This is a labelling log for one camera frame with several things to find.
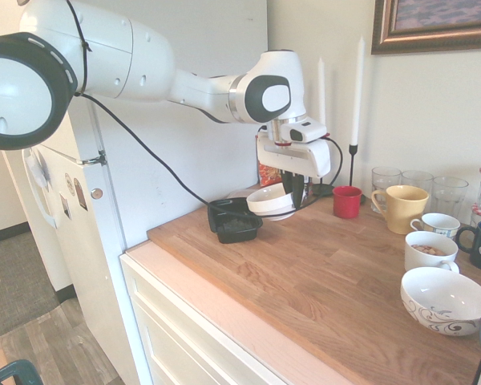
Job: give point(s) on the tag shaped fridge magnet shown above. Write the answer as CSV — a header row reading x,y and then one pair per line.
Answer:
x,y
80,194

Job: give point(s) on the white bowl with swirl pattern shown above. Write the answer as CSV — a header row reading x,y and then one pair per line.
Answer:
x,y
445,305

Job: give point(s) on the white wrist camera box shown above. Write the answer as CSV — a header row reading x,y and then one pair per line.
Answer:
x,y
304,130

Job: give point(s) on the orange snack bag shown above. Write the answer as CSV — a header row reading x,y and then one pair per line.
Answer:
x,y
268,176

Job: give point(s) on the plain white bowl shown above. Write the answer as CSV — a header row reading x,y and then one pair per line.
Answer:
x,y
268,204

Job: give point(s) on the yellow mug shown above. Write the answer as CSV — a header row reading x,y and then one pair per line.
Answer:
x,y
405,212

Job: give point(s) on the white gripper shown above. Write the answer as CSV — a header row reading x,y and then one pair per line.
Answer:
x,y
296,158

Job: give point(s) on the medium white taper candle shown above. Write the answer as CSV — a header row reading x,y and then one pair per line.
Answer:
x,y
321,92

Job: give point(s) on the large white cup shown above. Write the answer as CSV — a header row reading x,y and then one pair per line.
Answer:
x,y
425,262

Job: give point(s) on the brown cereal pieces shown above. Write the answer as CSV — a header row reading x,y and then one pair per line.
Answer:
x,y
429,250

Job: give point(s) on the clear drinking glass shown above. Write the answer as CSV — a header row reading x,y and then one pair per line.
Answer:
x,y
417,180
385,178
449,196

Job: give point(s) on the black candle holder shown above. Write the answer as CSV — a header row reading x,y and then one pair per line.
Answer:
x,y
352,164
324,189

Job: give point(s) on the tall white taper candle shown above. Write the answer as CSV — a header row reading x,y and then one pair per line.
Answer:
x,y
357,92

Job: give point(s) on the small white patterned cup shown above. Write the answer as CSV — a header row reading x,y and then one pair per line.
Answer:
x,y
441,226

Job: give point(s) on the black plastic tray box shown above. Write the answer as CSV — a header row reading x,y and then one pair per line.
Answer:
x,y
232,236

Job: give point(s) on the white drawer cabinet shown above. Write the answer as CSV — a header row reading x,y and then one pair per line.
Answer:
x,y
176,321

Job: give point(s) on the framed picture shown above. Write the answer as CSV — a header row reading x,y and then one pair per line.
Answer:
x,y
437,24

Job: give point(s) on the dark blue mug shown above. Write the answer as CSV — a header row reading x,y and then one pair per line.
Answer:
x,y
479,236

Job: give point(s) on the red mug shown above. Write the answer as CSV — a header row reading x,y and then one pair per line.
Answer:
x,y
346,202

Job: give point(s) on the dark rectangular fridge magnet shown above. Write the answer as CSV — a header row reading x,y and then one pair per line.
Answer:
x,y
65,206

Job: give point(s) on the round fridge magnet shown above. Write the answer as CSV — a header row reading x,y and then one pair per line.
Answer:
x,y
69,183

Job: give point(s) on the white refrigerator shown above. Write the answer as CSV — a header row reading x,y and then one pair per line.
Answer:
x,y
164,140

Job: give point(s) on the green metal C-clamp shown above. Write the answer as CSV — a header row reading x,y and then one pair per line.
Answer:
x,y
22,371

